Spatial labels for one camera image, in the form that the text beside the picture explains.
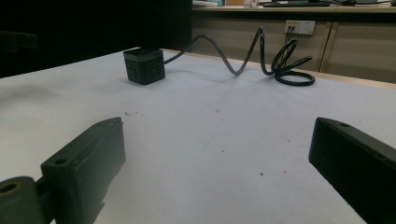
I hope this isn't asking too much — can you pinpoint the black power cable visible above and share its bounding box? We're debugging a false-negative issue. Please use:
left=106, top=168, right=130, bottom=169
left=163, top=26, right=317, bottom=87

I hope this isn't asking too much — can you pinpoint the black keyboard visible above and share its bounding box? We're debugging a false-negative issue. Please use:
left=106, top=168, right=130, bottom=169
left=262, top=1, right=331, bottom=8

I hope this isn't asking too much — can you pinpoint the white wall socket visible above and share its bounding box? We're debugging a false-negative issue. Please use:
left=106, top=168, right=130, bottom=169
left=284, top=20, right=316, bottom=35

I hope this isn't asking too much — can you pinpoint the black curtain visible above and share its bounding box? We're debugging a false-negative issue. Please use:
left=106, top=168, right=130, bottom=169
left=0, top=0, right=193, bottom=78

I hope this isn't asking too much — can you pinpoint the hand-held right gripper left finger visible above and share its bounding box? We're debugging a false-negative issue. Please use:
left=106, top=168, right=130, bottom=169
left=40, top=117, right=127, bottom=224

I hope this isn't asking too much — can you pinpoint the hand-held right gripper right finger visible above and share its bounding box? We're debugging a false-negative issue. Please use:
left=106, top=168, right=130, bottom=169
left=308, top=117, right=396, bottom=224

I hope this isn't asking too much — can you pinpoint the black cube power socket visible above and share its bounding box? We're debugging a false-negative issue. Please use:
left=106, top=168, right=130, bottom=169
left=122, top=48, right=166, bottom=86

